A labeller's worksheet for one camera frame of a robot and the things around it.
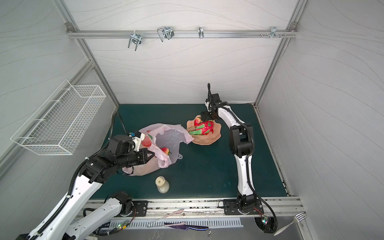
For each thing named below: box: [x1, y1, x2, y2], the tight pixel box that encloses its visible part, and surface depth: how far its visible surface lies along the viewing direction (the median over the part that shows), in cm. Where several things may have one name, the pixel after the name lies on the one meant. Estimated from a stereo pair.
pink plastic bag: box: [122, 123, 195, 175], surface depth 80 cm
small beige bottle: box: [155, 175, 170, 194], surface depth 75 cm
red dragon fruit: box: [189, 120, 214, 136], surface depth 97 cm
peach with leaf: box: [194, 117, 202, 126], surface depth 102 cm
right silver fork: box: [273, 211, 308, 237], surface depth 72 cm
